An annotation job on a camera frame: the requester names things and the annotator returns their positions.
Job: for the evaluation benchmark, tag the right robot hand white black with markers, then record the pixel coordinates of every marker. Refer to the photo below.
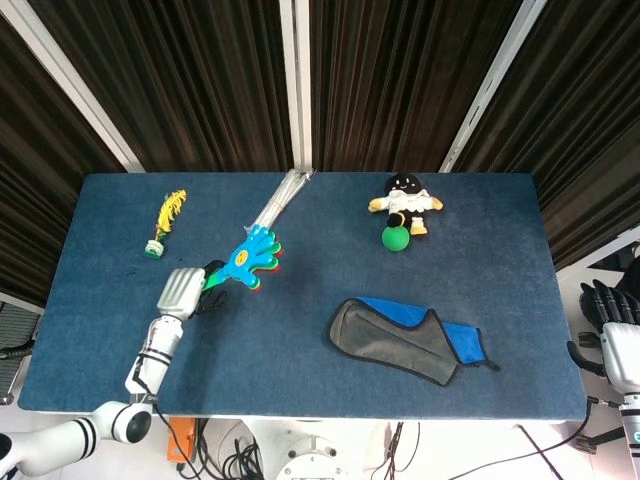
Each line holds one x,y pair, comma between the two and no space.
622,355

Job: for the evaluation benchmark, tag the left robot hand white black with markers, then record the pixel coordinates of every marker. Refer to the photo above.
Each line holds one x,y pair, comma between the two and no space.
180,292

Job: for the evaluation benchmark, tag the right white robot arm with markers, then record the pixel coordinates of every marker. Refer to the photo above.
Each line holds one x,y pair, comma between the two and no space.
631,425

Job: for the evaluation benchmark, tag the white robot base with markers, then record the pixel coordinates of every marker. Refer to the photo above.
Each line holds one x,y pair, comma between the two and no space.
310,450

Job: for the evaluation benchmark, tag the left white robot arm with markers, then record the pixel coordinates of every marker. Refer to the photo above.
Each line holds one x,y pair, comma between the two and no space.
155,355

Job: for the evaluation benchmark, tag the orange plastic box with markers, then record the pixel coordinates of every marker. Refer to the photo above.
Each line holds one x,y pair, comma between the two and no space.
181,440

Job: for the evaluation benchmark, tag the yellow feather shuttlecock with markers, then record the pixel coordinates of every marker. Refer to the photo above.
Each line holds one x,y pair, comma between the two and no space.
170,210

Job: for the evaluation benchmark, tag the dark metal connector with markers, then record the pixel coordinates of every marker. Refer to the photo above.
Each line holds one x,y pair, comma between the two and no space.
592,443

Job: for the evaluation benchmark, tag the blue fabric table cover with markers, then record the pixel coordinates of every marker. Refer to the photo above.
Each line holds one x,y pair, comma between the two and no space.
280,370

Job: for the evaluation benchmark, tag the bundle of clear wrapped straws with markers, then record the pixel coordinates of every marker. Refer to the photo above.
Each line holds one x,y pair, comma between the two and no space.
282,200

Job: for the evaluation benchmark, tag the grey mesh chair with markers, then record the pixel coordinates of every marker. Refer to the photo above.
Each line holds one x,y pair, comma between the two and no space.
17,340

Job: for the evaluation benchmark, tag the dark brown pleated curtain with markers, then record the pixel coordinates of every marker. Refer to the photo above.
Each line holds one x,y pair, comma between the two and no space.
200,75

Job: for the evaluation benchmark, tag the grey blue microfibre cloth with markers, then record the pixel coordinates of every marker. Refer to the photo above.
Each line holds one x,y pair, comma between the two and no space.
395,345

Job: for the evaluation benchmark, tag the green foam ball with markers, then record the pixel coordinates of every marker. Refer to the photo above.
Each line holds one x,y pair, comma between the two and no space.
395,238

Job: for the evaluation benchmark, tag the black white plush doll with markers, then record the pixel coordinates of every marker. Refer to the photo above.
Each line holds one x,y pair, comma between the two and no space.
405,202

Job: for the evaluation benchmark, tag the white aluminium frame bar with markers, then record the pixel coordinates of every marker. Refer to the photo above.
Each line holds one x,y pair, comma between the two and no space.
595,257

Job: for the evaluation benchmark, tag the white aluminium frame post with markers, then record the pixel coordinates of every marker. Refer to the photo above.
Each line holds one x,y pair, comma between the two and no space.
295,75
75,85
495,85

